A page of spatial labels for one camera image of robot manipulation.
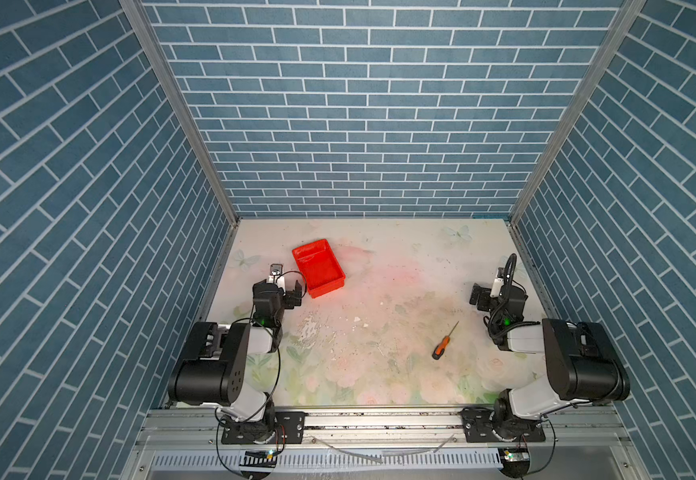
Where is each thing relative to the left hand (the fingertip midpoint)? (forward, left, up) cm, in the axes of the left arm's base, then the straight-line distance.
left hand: (281, 279), depth 94 cm
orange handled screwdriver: (-21, -48, -6) cm, 53 cm away
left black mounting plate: (-39, -7, -7) cm, 41 cm away
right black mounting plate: (-41, -54, -5) cm, 68 cm away
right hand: (-2, -67, 0) cm, 67 cm away
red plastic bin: (+11, -11, -9) cm, 17 cm away
